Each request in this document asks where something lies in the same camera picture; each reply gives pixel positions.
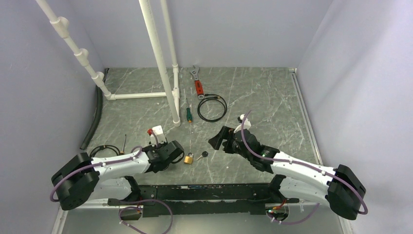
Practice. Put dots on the yellow black screwdriver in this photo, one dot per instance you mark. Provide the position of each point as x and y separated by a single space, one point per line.
124 145

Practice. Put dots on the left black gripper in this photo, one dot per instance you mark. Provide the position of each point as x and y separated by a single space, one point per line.
164 144

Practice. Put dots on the black foam tube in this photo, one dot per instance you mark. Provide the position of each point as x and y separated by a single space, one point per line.
96 120

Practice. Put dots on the black head key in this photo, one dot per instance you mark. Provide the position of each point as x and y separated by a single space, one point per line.
203 155

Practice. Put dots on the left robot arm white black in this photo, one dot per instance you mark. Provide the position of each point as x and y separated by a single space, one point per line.
86 178

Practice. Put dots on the small brass padlock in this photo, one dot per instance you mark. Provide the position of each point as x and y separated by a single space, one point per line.
188 159

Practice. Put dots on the red handle adjustable wrench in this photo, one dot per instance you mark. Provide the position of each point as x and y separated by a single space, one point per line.
198 86

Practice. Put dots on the aluminium rail right edge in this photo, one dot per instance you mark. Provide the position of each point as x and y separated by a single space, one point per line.
344 223

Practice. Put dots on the green handle screwdriver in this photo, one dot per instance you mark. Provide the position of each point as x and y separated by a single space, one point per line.
188 112

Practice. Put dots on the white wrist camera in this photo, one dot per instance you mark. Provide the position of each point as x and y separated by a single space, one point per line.
157 136
244 123

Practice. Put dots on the white pvc pipe frame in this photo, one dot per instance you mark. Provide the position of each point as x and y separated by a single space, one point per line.
172 93

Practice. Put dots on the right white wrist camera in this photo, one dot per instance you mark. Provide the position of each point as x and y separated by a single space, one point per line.
244 123

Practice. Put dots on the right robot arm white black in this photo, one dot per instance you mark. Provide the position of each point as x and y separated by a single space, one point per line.
338 188

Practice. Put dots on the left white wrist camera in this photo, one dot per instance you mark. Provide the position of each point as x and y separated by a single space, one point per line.
157 136

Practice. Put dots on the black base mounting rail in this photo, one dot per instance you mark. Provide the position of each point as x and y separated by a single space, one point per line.
251 198

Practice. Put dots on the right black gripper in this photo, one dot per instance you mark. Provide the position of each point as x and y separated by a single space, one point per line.
226 133

